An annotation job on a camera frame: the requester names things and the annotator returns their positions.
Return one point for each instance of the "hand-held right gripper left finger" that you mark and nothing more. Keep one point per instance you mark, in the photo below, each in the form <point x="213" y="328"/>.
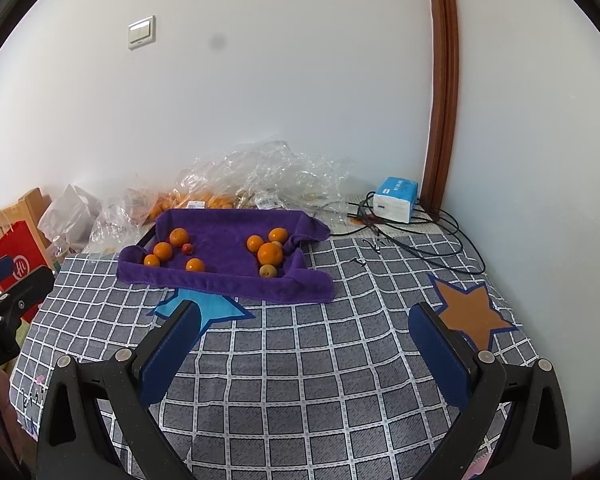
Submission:
<point x="172" y="352"/>

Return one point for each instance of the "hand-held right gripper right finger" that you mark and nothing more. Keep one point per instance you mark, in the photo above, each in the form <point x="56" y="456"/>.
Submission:
<point x="442" y="360"/>

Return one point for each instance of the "mandarin orange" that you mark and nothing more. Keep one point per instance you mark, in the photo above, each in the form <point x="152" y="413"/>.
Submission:
<point x="162" y="251"/>
<point x="270" y="254"/>
<point x="151" y="261"/>
<point x="194" y="264"/>
<point x="278" y="234"/>
<point x="254" y="243"/>
<point x="178" y="235"/>

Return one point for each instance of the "red cherry tomato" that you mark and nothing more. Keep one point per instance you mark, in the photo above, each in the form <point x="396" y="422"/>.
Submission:
<point x="186" y="248"/>

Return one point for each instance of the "purple towel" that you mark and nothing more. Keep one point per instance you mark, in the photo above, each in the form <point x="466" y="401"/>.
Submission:
<point x="220" y="245"/>

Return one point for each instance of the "black tray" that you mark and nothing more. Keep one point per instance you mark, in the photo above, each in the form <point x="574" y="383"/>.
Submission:
<point x="146" y="237"/>

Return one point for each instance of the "pale green cloth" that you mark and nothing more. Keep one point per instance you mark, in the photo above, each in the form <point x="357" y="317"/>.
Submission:
<point x="22" y="332"/>

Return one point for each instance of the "red paper bag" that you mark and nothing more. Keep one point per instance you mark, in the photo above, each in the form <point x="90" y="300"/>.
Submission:
<point x="30" y="245"/>

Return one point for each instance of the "clear plastic bottle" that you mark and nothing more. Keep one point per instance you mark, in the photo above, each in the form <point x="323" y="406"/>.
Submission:
<point x="59" y="250"/>

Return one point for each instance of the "wooden board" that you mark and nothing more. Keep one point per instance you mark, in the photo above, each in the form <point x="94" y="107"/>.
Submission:
<point x="32" y="202"/>

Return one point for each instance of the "white plastic bag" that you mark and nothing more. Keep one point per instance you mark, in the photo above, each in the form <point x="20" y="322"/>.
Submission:
<point x="70" y="210"/>

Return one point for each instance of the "small clear plastic bag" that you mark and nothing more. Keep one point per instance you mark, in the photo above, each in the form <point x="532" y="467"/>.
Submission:
<point x="115" y="215"/>

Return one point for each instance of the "grey checked blanket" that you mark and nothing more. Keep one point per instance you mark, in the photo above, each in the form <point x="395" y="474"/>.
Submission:
<point x="305" y="360"/>

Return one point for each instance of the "bagged orange pile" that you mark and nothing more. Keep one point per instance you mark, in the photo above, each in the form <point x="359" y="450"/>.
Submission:
<point x="215" y="201"/>

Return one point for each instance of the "blue and white tissue pack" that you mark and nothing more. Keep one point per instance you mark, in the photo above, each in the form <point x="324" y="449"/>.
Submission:
<point x="394" y="200"/>

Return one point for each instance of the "large clear plastic bag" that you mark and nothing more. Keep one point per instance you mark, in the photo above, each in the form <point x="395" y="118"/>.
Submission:
<point x="260" y="165"/>

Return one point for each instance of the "white wall switch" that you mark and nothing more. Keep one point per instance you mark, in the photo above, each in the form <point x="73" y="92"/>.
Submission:
<point x="141" y="32"/>

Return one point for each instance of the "brown wooden door frame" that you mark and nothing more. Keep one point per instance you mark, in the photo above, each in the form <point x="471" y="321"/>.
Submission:
<point x="445" y="60"/>

